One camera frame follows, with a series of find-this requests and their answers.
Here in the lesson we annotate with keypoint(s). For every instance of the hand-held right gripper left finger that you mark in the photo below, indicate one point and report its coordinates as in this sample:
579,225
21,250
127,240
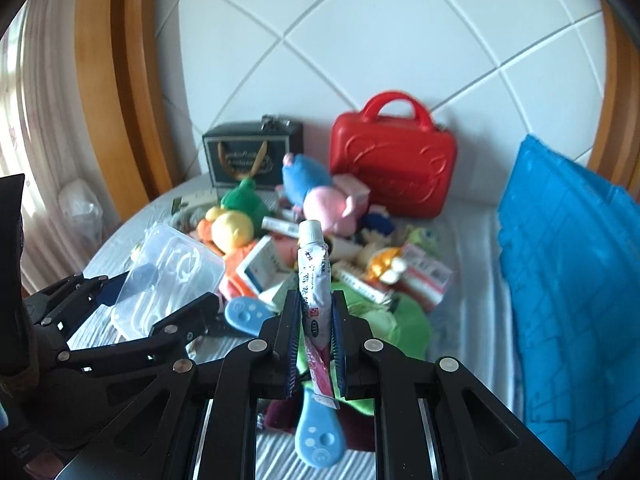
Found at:
292,340

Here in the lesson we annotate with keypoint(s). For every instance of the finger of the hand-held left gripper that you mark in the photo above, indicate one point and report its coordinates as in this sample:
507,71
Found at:
70,295
170,332

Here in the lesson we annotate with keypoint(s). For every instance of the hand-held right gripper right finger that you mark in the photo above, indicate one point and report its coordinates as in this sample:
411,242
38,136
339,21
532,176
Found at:
340,340

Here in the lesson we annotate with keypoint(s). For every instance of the white toothpaste tube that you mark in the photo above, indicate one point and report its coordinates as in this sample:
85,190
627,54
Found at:
315,280

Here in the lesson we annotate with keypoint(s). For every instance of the clear plastic container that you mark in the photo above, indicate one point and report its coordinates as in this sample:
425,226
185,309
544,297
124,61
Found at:
175,260

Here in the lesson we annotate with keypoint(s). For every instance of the blue face-shaped spoon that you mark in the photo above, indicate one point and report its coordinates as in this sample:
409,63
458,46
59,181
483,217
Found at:
320,440
245,315

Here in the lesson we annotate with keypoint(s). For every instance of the flat white medicine box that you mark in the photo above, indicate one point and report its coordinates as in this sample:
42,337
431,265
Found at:
365,287

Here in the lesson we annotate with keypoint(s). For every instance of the white box blue red print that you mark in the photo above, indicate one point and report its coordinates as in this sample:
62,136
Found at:
262,265

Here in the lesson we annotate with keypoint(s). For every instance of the clear plastic bag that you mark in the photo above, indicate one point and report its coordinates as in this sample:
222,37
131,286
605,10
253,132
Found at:
80,210

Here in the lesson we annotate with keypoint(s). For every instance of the orange cat plush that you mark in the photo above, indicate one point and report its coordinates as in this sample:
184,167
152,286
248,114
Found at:
385,262

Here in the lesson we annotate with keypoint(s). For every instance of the small white tube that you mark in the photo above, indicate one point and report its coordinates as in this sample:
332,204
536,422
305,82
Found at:
345,245

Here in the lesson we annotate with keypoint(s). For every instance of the pink and white packet box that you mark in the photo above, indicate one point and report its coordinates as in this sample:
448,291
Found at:
425,277

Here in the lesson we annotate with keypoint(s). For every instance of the white box red stripe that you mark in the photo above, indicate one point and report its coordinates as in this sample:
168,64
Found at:
280,225

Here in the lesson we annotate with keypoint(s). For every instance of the grey plush toy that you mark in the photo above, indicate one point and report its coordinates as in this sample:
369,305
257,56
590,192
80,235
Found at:
185,217

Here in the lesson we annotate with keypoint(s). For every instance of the yellow duck plush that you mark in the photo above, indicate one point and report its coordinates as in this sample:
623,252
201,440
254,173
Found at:
230,230

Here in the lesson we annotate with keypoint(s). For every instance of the dark blue haired doll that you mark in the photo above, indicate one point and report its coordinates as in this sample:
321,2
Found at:
377,225

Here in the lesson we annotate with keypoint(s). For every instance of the green one-eyed monster toy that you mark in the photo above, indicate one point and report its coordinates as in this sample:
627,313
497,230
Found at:
422,237

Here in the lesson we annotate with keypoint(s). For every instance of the small white green box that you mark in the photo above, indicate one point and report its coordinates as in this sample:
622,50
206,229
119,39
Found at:
195,201

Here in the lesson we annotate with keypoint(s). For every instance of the pink pig plush blue shirt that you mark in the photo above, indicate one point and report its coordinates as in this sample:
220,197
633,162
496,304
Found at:
325,205

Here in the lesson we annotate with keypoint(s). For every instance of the green plush toy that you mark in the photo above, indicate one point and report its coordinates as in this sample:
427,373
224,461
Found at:
245,200

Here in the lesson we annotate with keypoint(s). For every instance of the pink cardboard box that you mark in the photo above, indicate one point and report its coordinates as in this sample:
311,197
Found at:
352,187

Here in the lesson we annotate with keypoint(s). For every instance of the red hard carry case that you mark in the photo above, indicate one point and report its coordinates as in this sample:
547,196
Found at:
395,165

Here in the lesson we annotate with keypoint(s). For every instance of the white curtain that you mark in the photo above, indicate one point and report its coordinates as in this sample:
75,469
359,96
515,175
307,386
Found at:
35,110

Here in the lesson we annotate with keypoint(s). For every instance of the black gift box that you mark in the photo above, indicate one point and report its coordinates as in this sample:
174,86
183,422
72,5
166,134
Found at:
240,155

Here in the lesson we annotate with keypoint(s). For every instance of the wooden framed padded headboard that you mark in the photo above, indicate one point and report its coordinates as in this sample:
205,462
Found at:
125,85

